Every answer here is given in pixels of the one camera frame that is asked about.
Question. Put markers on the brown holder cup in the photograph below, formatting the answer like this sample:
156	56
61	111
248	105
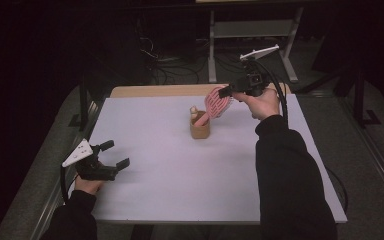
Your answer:
200	131

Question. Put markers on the person's right hand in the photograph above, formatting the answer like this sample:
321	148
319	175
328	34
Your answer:
263	105

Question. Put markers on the white metal desk frame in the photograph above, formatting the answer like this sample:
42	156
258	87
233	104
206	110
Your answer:
233	29

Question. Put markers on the person's left hand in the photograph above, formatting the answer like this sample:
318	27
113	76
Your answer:
87	186

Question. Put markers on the metal floor rail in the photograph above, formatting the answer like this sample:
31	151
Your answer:
51	203
376	153

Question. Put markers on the black metal stand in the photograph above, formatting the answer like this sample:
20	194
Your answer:
359	100
84	103

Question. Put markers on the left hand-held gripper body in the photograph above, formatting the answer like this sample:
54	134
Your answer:
95	170

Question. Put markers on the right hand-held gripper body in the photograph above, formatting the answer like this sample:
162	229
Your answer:
253	78

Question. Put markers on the pink hairbrush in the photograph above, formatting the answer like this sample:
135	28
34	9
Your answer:
215	103

